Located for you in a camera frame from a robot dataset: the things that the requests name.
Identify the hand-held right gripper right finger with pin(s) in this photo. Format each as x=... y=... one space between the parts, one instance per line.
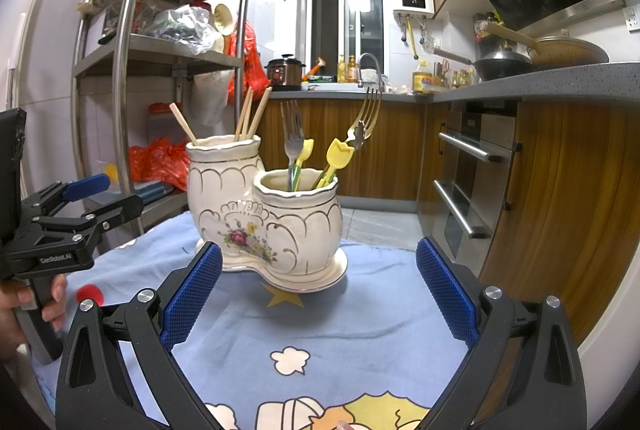
x=445 y=295

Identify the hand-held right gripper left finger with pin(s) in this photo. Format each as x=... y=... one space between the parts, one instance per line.
x=192 y=295

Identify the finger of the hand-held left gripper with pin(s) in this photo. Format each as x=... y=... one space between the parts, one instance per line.
x=87 y=188
x=117 y=210

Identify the white ceramic utensil holder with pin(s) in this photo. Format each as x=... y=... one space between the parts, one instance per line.
x=300 y=235

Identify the yellow tulip green stem utensil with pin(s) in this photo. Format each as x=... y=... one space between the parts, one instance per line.
x=339 y=155
x=306 y=149

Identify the silver fork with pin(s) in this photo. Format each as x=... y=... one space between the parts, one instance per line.
x=292 y=134

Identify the gold fork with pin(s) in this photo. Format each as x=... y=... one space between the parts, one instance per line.
x=369 y=114

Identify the person's left forearm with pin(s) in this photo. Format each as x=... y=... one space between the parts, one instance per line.
x=17 y=390

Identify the person's left hand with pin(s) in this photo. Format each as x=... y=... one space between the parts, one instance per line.
x=10 y=330

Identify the yellow ball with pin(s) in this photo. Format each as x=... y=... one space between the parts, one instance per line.
x=112 y=172

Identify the crumpled red plastic bag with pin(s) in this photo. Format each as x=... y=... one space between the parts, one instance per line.
x=160 y=162

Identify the red ball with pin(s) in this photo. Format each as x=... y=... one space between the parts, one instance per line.
x=89 y=295

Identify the clear container with red lid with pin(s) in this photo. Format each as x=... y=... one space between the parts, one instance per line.
x=161 y=124

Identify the blue printed tablecloth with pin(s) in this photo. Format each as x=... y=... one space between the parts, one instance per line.
x=350 y=335

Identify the built-in steel oven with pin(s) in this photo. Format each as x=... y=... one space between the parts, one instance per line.
x=475 y=185

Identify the hanging white plastic bag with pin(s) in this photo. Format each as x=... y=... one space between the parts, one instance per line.
x=212 y=99

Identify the wooden base cabinet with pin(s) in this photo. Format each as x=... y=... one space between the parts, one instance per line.
x=390 y=159
x=575 y=210

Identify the clear plastic bag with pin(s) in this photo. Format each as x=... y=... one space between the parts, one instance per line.
x=185 y=27

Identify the hanging red plastic bag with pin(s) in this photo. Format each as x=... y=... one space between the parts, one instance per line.
x=252 y=64

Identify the black rice cooker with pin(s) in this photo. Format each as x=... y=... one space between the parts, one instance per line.
x=284 y=73

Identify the yellow cooking oil bottle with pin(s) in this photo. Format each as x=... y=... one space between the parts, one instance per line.
x=423 y=79

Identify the cluster of condiment bottles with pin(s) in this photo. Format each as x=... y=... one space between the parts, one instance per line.
x=455 y=77

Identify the cream perforated strainer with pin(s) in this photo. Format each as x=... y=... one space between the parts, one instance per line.
x=224 y=17

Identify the black wok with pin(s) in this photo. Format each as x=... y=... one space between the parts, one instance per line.
x=500 y=67

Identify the amber glass bottle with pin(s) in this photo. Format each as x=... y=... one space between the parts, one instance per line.
x=342 y=69
x=352 y=68

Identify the orange kitchen tool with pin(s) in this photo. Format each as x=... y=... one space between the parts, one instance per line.
x=316 y=67

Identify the chrome faucet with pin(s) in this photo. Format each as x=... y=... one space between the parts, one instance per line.
x=367 y=57

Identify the sliding window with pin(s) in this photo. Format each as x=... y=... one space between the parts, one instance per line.
x=325 y=19

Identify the white wall socket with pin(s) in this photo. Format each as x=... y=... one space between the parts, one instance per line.
x=633 y=19

